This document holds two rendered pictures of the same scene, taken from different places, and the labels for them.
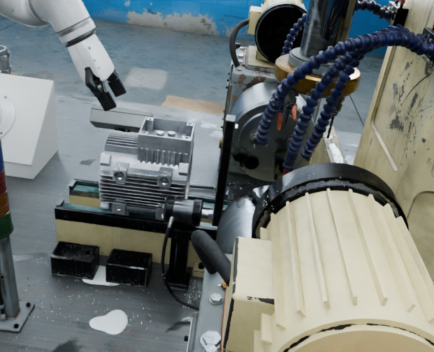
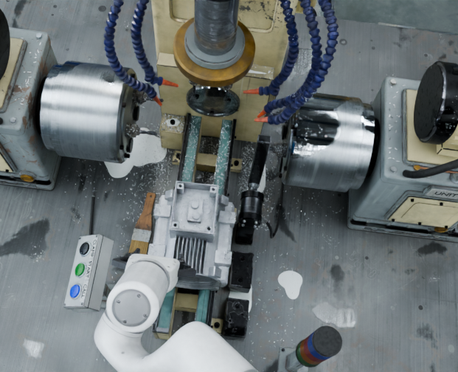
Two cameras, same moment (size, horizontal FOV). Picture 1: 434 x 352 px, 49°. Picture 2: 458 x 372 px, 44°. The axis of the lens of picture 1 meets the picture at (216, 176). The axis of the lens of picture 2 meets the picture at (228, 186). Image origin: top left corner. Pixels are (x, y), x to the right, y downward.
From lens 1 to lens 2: 132 cm
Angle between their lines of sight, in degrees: 63
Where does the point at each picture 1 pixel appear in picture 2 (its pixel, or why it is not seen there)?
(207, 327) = (448, 178)
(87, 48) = (172, 269)
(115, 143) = (200, 261)
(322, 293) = not seen: outside the picture
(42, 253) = not seen: hidden behind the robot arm
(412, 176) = not seen: hidden behind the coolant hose
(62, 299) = (271, 325)
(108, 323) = (292, 284)
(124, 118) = (101, 268)
